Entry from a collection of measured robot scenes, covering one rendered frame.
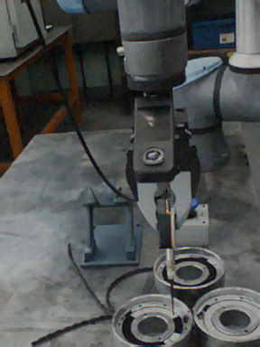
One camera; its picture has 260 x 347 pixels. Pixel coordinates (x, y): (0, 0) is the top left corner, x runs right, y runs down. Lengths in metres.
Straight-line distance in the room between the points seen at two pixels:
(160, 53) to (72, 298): 0.40
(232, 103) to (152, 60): 0.50
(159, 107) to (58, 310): 0.35
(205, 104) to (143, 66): 0.50
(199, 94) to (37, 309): 0.57
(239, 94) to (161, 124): 0.48
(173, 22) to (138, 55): 0.05
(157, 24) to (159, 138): 0.12
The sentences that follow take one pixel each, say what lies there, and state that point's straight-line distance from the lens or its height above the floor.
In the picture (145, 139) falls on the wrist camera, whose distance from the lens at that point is 0.56.
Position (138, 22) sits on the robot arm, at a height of 1.20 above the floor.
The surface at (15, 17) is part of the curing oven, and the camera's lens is 2.78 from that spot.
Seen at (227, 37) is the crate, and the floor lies 0.54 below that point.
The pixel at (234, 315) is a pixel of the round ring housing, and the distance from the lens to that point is 0.69.
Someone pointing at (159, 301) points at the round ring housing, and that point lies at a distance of 0.69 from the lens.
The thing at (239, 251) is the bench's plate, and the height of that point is 0.80.
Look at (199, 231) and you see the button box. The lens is 0.84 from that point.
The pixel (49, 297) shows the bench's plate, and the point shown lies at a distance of 0.78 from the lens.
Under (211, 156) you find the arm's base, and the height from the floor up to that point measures 0.83.
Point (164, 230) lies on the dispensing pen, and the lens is 0.65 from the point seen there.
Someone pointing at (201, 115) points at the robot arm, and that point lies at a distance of 1.08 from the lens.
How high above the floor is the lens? 1.27
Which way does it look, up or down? 29 degrees down
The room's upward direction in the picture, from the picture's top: 9 degrees counter-clockwise
